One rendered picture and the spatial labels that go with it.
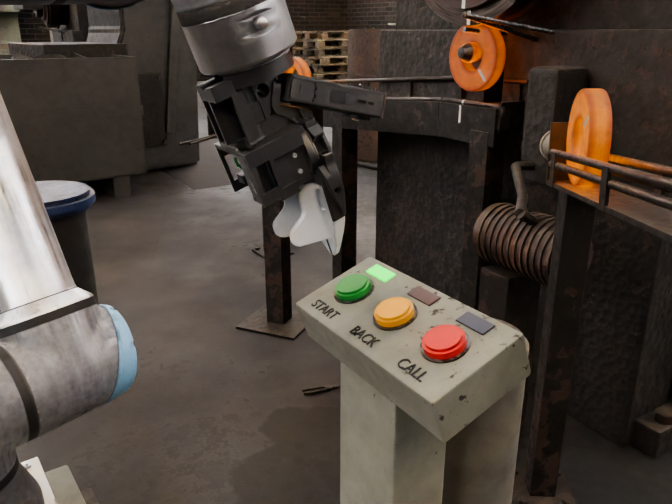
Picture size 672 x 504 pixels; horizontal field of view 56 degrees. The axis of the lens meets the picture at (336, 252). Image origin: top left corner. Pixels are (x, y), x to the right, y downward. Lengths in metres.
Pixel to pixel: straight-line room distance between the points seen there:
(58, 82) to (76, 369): 2.64
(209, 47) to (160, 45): 3.67
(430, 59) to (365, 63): 2.62
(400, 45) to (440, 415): 1.47
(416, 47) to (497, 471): 1.28
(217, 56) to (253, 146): 0.08
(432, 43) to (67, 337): 1.21
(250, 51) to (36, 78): 3.00
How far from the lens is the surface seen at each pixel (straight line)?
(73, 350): 1.01
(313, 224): 0.62
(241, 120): 0.57
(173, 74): 4.22
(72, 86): 3.55
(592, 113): 1.04
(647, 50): 1.38
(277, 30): 0.55
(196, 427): 1.55
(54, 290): 1.03
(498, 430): 0.80
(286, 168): 0.58
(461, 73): 1.59
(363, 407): 0.67
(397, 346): 0.60
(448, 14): 1.60
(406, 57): 1.88
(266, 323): 1.99
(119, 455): 1.51
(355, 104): 0.61
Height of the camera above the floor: 0.87
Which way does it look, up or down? 19 degrees down
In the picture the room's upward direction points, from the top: straight up
